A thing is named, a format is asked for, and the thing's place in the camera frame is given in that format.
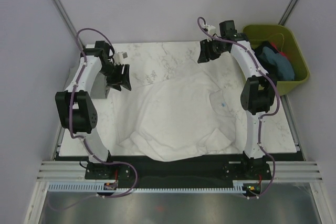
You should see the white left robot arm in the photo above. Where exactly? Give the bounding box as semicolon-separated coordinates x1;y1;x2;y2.
55;41;132;178

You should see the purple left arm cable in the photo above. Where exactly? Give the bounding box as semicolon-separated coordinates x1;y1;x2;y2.
48;27;139;211

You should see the olive green plastic bin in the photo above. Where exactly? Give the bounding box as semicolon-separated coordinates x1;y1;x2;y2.
243;24;310;96

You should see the grey folded t-shirt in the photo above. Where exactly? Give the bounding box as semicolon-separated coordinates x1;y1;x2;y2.
67;68;111;99

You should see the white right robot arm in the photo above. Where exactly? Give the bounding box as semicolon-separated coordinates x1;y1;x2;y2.
197;17;280;159

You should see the white t-shirt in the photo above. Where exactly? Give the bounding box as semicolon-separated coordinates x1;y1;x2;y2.
113;65;238;162

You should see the aluminium front frame rail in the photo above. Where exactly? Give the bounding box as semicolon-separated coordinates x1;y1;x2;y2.
37;161;322;182

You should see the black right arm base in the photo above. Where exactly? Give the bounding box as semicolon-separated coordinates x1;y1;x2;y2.
223;153;271;180

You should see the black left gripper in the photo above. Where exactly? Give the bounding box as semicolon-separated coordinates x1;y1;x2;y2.
99;63;132;92

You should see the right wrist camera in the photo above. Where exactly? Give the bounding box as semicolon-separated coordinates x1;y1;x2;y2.
201;24;216;36

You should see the dark clothes pile in bin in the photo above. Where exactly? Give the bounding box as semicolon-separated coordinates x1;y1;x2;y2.
254;41;295;81

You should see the white slotted cable duct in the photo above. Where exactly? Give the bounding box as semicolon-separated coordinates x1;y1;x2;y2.
47;182;246;194

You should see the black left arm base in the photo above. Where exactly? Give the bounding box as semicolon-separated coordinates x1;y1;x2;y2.
79;156;135;181

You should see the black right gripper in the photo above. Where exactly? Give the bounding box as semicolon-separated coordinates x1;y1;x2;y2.
197;38;227;64

